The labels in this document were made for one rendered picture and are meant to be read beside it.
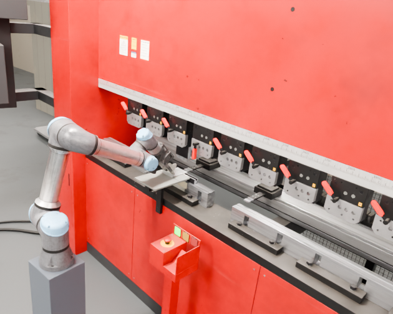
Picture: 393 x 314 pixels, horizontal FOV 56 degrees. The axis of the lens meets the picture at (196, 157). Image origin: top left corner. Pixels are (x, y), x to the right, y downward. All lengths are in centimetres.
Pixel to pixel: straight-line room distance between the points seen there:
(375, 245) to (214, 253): 77
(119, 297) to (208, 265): 93
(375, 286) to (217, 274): 78
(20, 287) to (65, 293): 112
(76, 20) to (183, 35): 83
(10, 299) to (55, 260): 115
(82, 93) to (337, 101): 174
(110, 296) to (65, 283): 100
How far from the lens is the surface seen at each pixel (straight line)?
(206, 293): 220
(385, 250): 196
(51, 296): 186
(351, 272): 175
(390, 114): 149
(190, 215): 204
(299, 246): 182
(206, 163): 233
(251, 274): 190
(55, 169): 177
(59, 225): 173
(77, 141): 162
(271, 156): 174
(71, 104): 267
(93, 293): 286
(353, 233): 198
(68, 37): 259
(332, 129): 157
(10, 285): 304
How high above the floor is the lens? 191
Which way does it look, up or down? 22 degrees down
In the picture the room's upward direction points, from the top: 6 degrees clockwise
